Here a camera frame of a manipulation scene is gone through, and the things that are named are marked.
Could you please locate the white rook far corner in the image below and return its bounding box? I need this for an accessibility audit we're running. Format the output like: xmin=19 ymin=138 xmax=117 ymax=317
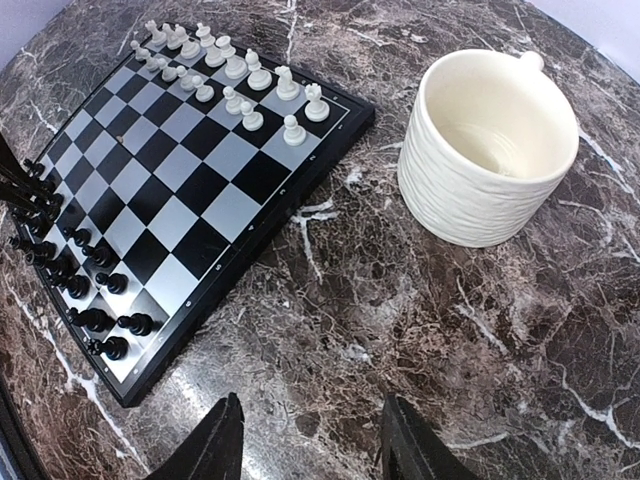
xmin=304 ymin=83 xmax=330 ymax=123

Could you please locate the white chess piece corner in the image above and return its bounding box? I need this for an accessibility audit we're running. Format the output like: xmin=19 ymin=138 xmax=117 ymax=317
xmin=145 ymin=20 xmax=167 ymax=46

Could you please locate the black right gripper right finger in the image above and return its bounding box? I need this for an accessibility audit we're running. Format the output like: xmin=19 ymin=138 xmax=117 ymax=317
xmin=380 ymin=394 xmax=475 ymax=479

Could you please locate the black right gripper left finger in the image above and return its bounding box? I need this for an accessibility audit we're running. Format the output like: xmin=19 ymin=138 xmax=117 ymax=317
xmin=147 ymin=392 xmax=245 ymax=480

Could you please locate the cream ceramic mug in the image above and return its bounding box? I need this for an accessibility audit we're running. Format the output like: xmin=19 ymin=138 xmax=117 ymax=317
xmin=397 ymin=49 xmax=579 ymax=248

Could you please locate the black white chessboard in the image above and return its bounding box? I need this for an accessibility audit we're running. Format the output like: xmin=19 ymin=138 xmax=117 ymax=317
xmin=6 ymin=23 xmax=375 ymax=407

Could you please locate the black chess piece rook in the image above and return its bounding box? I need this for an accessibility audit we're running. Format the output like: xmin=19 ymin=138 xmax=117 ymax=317
xmin=87 ymin=336 xmax=129 ymax=361

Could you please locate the black chess piece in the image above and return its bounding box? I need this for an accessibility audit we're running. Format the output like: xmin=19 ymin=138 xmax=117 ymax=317
xmin=68 ymin=307 xmax=114 ymax=332
xmin=51 ymin=275 xmax=91 ymax=299

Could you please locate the white pawn far corner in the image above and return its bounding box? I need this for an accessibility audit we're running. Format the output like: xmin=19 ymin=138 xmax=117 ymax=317
xmin=283 ymin=114 xmax=306 ymax=147

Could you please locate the black pawn file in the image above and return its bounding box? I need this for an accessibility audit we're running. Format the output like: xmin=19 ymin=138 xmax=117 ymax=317
xmin=95 ymin=272 xmax=128 ymax=294
xmin=82 ymin=245 xmax=113 ymax=267

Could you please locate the black pawn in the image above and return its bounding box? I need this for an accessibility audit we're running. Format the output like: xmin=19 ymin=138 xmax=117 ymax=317
xmin=117 ymin=313 xmax=154 ymax=336

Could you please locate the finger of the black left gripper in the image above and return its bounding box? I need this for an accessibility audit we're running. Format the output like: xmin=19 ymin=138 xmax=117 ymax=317
xmin=0 ymin=136 xmax=35 ymax=192
xmin=1 ymin=180 xmax=53 ymax=214

